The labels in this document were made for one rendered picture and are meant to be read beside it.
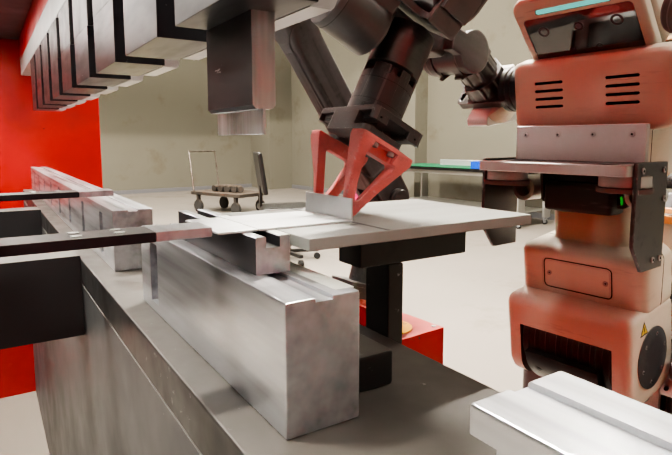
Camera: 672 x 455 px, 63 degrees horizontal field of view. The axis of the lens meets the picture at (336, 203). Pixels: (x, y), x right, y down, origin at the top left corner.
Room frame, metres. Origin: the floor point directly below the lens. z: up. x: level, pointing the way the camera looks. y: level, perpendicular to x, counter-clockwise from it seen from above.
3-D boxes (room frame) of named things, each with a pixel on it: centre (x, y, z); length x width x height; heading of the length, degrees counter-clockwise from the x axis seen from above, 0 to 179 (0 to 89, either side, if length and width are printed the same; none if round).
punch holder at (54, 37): (1.30, 0.61, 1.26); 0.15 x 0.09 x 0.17; 33
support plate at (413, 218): (0.56, -0.04, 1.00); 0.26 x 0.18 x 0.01; 123
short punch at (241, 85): (0.48, 0.08, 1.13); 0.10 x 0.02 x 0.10; 33
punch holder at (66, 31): (1.13, 0.50, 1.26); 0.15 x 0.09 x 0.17; 33
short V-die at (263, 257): (0.51, 0.10, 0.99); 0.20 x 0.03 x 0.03; 33
